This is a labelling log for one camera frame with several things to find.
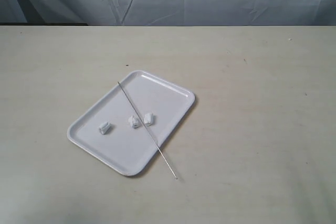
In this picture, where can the white bead top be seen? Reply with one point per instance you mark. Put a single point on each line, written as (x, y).
(133, 122)

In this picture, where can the thin metal skewer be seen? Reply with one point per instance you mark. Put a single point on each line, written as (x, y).
(148, 130)

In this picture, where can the white rectangular plastic tray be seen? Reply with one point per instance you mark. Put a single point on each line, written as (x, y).
(124, 149)

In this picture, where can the white bead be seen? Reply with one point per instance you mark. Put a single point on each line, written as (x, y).
(148, 119)
(133, 122)
(104, 127)

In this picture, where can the white bead bottom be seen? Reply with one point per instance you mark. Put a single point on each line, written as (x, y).
(104, 127)

